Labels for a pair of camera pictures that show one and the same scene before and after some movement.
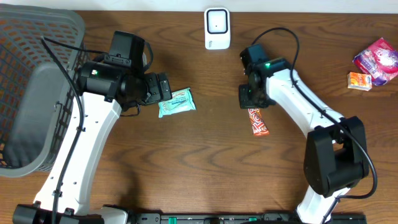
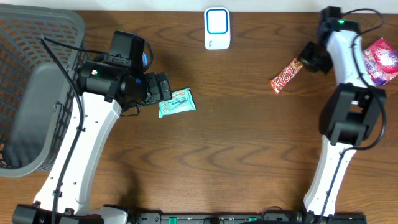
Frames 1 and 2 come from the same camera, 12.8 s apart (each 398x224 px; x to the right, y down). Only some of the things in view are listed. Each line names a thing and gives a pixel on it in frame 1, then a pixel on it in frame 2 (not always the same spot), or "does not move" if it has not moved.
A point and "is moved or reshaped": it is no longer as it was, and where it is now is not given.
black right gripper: [247, 101] to [310, 56]
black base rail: [244, 218] does not move
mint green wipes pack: [181, 101] does not move
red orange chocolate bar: [259, 125] is moved or reshaped
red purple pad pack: [379, 60] does not move
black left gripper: [162, 86] does not move
